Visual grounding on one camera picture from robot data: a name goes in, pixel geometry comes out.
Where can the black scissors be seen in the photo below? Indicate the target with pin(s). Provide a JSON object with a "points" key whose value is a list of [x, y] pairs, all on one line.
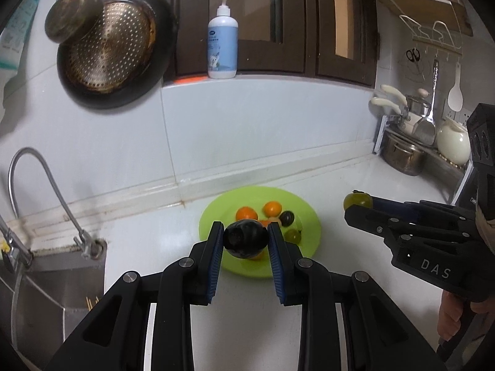
{"points": [[413, 55]]}

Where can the white teal plastic packet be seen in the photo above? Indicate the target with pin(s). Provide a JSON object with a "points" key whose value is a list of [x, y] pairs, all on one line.
{"points": [[17, 34]]}

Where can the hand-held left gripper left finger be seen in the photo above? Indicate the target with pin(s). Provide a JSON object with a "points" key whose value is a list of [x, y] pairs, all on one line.
{"points": [[216, 270]]}

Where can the green plate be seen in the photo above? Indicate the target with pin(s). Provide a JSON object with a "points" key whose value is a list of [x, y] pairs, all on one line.
{"points": [[228, 205]]}

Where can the green tangerine with stem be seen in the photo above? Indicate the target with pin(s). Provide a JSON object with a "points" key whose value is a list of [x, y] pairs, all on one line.
{"points": [[355, 201]]}

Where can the black frying pan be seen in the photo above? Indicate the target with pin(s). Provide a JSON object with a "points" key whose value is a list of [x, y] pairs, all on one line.
{"points": [[162, 38]]}

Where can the bundle of wooden chopsticks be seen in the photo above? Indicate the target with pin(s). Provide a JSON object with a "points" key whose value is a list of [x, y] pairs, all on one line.
{"points": [[93, 302]]}

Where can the dark purple plum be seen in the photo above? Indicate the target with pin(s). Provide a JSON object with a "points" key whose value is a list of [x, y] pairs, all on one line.
{"points": [[245, 237]]}

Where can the person's right hand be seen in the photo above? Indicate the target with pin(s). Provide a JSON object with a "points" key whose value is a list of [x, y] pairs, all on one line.
{"points": [[452, 317]]}

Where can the wooden cutting board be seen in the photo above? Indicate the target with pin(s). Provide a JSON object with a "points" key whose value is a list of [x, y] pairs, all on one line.
{"points": [[421, 4]]}

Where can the small dark plum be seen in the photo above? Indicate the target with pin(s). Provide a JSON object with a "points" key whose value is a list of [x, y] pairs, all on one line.
{"points": [[287, 218]]}

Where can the curved steel faucet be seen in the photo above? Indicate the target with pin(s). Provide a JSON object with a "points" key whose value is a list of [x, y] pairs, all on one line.
{"points": [[92, 247]]}

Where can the white ceramic pot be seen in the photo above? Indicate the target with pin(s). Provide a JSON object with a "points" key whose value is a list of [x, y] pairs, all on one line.
{"points": [[452, 143]]}

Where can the stainless steel pot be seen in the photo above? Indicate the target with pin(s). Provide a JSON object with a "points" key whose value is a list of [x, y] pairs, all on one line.
{"points": [[402, 154]]}

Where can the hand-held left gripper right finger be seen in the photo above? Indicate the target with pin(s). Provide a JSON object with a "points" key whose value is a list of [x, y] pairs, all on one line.
{"points": [[276, 270]]}

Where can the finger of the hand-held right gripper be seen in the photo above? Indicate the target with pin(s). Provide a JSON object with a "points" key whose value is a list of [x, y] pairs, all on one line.
{"points": [[367, 216], [398, 208]]}

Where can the stainless steel sink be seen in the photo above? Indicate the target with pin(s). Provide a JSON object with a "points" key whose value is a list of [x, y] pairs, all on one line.
{"points": [[50, 297]]}

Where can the olive green small tangerine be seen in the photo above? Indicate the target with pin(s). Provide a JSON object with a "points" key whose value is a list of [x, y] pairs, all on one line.
{"points": [[292, 235]]}

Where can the white rice paddle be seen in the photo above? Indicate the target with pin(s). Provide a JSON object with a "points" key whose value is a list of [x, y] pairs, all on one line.
{"points": [[455, 96]]}

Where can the dark wooden window frame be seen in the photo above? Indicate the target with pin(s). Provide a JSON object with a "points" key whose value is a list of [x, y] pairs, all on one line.
{"points": [[301, 19]]}

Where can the metal slotted spatula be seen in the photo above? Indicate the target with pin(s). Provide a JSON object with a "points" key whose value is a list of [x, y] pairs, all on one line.
{"points": [[425, 131]]}

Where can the small orange tangerine with stem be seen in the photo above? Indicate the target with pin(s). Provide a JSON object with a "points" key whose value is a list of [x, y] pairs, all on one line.
{"points": [[246, 213]]}

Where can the white pump soap bottle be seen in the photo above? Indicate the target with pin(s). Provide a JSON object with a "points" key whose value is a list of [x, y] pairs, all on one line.
{"points": [[222, 46]]}

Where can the metal dish rack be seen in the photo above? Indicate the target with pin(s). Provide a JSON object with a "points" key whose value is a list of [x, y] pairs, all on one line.
{"points": [[379, 135]]}

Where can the small metal tap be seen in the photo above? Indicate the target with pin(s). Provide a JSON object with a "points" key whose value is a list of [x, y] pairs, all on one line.
{"points": [[15, 253]]}

